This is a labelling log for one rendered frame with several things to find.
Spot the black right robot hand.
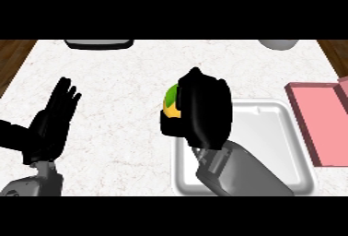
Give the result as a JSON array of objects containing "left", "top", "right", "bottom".
[{"left": 160, "top": 66, "right": 235, "bottom": 151}]

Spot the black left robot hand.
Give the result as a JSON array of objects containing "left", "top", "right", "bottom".
[{"left": 0, "top": 77, "right": 83, "bottom": 166}]

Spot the yellow and green lemon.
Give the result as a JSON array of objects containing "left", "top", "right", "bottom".
[{"left": 163, "top": 83, "right": 184, "bottom": 119}]

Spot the white tray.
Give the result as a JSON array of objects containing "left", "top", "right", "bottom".
[{"left": 172, "top": 98, "right": 319, "bottom": 197}]

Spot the pink cardboard box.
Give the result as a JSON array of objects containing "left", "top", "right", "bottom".
[{"left": 285, "top": 76, "right": 348, "bottom": 168}]

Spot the grey round bowl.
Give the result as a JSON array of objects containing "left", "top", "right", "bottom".
[{"left": 257, "top": 40, "right": 302, "bottom": 52}]

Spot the black and grey appliance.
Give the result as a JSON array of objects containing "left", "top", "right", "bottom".
[{"left": 63, "top": 40, "right": 136, "bottom": 51}]

